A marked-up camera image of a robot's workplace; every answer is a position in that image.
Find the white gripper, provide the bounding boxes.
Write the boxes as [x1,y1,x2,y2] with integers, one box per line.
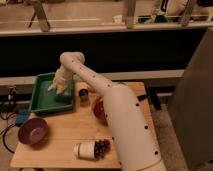
[48,66,73,95]

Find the green plastic tray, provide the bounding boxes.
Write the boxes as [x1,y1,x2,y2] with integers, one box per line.
[29,73,75,115]

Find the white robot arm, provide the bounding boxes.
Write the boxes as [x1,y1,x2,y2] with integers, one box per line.
[49,52,167,171]

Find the orange bowl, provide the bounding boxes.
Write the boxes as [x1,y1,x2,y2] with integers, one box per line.
[92,97,106,122]

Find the blue box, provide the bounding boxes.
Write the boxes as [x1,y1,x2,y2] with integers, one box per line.
[15,109,29,126]

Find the purple bowl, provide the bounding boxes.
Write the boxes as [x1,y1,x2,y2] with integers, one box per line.
[18,117,48,145]

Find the white cup on side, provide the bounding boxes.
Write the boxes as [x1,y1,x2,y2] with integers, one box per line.
[73,141,95,159]

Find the dark grapes bunch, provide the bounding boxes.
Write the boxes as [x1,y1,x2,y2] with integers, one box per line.
[94,139,111,159]

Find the grey cabinet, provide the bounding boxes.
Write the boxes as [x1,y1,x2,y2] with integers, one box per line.
[168,27,213,171]

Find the black cables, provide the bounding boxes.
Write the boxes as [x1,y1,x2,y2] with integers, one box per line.
[0,99,21,154]

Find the black handled tool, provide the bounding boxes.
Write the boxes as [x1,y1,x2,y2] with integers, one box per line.
[137,94,148,101]

